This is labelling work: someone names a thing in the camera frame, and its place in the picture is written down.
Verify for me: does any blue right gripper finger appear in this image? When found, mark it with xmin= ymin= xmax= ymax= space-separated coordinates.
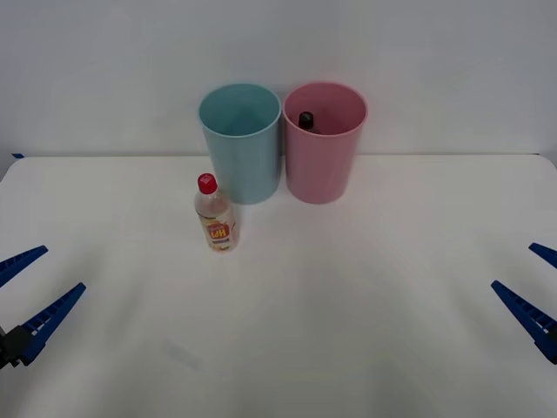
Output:
xmin=490 ymin=280 xmax=557 ymax=365
xmin=527 ymin=242 xmax=557 ymax=267

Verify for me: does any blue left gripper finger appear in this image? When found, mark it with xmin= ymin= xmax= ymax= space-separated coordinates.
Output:
xmin=7 ymin=282 xmax=87 ymax=367
xmin=0 ymin=245 xmax=49 ymax=289

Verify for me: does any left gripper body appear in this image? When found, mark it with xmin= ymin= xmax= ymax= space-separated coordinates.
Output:
xmin=0 ymin=327 xmax=12 ymax=369

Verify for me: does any clear bottle with red cap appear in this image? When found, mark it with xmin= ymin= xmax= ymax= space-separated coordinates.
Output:
xmin=192 ymin=172 xmax=241 ymax=254

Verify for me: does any pink plastic bin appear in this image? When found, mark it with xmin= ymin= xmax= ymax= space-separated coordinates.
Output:
xmin=281 ymin=81 xmax=369 ymax=206

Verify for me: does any pale blue plastic bin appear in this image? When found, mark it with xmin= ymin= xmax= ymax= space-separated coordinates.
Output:
xmin=198 ymin=83 xmax=282 ymax=206

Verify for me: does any dark bottle with black cap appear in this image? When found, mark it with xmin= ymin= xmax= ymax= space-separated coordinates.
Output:
xmin=297 ymin=111 xmax=321 ymax=135

